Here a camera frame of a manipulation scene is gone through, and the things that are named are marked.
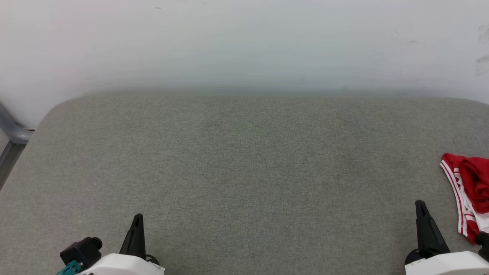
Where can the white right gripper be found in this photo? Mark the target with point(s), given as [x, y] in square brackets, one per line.
[450, 265]

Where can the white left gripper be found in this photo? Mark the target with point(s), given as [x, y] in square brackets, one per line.
[122, 265]

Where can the red and white shirt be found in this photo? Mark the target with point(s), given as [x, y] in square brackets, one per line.
[473, 179]

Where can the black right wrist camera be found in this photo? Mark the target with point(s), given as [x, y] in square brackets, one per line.
[483, 244]

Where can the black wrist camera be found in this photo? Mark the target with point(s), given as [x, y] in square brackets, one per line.
[483, 244]
[82, 250]

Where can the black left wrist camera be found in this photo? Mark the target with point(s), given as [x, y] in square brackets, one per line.
[82, 250]

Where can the teal left camera connector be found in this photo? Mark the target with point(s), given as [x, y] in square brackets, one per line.
[70, 268]

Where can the grey metal frame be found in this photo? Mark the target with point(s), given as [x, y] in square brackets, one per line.
[11, 137]

